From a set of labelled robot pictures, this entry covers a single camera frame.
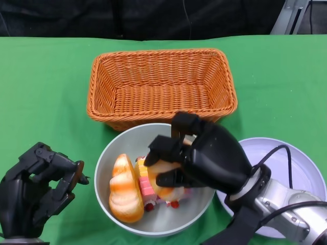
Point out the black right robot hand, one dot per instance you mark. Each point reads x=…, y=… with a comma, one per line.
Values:
x=217, y=158

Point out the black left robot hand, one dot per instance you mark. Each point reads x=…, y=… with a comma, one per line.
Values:
x=15, y=199

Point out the round orange croissant bread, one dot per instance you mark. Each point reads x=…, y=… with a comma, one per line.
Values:
x=166, y=192

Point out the pale grey-green bowl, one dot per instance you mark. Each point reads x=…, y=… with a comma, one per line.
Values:
x=127, y=140

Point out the long orange striped bread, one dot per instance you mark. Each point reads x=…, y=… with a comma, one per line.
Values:
x=125, y=194

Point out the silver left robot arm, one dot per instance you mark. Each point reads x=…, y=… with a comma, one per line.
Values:
x=20, y=241

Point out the chocolate and pink cake slice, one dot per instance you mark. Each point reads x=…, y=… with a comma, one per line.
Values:
x=175, y=203

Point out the yellow and pink cake slice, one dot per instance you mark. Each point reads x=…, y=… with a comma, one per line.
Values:
x=145, y=183

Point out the orange wicker basket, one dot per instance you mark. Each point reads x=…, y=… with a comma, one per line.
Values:
x=161, y=102

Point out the white round plate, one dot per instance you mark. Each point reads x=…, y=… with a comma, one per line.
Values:
x=306, y=163

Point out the green tablecloth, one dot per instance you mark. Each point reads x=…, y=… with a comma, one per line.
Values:
x=38, y=76

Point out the black backdrop cloth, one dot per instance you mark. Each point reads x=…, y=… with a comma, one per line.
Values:
x=76, y=18

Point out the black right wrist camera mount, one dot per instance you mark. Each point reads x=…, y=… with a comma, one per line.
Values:
x=242, y=224

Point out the silver aluminium frame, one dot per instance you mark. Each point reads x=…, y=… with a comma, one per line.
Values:
x=282, y=23

